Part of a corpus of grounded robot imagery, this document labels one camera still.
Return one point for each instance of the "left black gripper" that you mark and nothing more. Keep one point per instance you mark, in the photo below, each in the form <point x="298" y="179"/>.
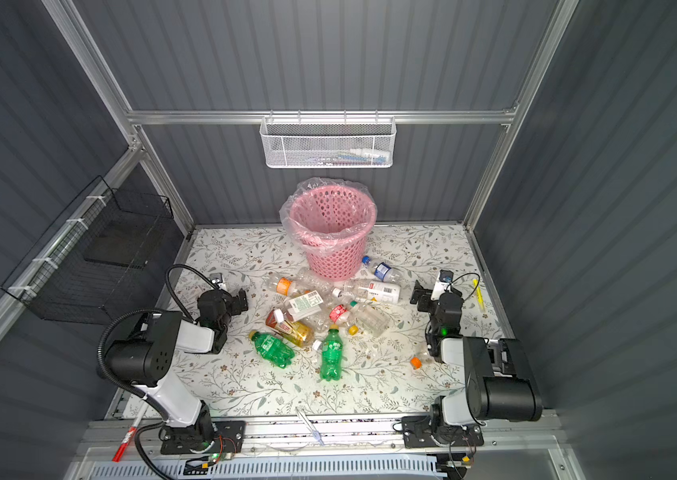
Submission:
<point x="234" y="300"/>

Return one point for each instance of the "red white pen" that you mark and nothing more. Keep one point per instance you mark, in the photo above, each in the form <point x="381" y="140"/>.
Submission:
<point x="130" y="433"/>

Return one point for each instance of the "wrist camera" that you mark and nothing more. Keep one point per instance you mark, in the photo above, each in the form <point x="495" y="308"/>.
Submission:
<point x="217" y="280"/>
<point x="442" y="284"/>

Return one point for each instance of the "white wire mesh basket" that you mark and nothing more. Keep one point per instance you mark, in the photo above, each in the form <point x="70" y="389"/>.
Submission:
<point x="311" y="145"/>

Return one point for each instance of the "orange label clear bottle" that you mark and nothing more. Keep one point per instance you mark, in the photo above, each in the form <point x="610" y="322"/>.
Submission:
<point x="290" y="286"/>

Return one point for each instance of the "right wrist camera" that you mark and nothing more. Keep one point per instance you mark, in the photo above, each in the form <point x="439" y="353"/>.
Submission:
<point x="442" y="284"/>

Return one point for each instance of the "clear plastic bin liner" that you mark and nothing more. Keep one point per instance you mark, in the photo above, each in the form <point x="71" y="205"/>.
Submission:
<point x="325" y="215"/>

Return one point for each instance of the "yellow highlighter pen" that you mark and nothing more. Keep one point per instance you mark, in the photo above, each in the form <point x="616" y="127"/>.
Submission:
<point x="478" y="295"/>

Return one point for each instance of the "red label clear bottle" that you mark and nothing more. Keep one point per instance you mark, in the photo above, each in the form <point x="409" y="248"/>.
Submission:
<point x="341" y="313"/>

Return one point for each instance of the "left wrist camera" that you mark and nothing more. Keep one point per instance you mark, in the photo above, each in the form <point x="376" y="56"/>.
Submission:
<point x="217" y="280"/>

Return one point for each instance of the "black wire mesh basket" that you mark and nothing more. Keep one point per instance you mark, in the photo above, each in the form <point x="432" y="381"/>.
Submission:
<point x="103" y="262"/>

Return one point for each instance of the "pink perforated plastic bin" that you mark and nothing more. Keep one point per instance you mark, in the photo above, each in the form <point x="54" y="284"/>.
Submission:
<point x="340" y="265"/>

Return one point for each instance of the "orange bottle cap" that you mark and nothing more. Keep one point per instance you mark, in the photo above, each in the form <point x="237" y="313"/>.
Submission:
<point x="415" y="362"/>

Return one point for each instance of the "yellow red tea bottle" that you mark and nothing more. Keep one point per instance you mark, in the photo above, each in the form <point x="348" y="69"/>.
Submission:
<point x="295" y="331"/>

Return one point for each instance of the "white tube in basket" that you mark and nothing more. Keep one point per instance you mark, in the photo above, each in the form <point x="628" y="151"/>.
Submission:
<point x="373" y="156"/>

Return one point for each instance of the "clear ribbed bottle white cap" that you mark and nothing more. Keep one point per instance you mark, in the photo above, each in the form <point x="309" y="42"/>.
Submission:
<point x="322" y="285"/>

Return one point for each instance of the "blue label clear bottle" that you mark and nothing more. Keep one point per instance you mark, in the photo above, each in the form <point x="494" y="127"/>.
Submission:
<point x="381" y="271"/>

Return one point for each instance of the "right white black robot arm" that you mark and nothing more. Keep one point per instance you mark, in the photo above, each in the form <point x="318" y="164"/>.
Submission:
<point x="498" y="381"/>

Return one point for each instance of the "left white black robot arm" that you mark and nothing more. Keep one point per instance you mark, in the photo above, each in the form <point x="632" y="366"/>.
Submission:
<point x="136" y="351"/>

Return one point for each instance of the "green white label bottle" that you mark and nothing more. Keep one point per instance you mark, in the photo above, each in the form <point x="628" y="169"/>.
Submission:
<point x="303" y="306"/>

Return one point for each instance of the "green soda bottle yellow cap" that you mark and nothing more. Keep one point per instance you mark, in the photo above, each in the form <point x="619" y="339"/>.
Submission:
<point x="332" y="354"/>

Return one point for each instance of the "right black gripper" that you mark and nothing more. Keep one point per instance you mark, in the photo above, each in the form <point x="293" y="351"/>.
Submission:
<point x="425" y="297"/>

